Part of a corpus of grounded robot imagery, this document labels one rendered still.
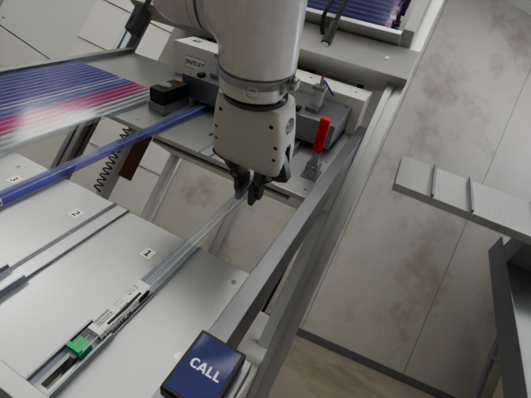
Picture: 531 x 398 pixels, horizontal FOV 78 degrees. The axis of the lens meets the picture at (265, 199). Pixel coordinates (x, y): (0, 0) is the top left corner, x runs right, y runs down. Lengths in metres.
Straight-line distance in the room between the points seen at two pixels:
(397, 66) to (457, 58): 3.69
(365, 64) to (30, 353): 0.75
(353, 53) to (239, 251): 2.79
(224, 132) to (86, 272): 0.22
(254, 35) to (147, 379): 0.30
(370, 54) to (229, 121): 0.49
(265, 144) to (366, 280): 3.38
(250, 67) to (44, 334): 0.30
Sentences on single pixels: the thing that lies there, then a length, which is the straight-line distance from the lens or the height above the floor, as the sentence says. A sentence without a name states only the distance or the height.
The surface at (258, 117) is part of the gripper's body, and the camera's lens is 0.37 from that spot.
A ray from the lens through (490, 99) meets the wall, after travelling 4.57.
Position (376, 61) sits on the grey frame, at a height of 1.33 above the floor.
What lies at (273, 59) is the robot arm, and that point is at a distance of 0.33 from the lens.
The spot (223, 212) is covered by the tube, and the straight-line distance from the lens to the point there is 0.43.
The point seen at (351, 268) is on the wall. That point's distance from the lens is 3.63.
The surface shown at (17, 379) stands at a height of 0.73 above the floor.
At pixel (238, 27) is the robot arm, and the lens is 0.33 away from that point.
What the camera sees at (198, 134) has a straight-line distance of 0.63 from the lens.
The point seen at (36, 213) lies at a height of 0.80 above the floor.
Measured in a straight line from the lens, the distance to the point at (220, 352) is 0.27.
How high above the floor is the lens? 0.91
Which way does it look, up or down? 4 degrees up
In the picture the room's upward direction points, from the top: 25 degrees clockwise
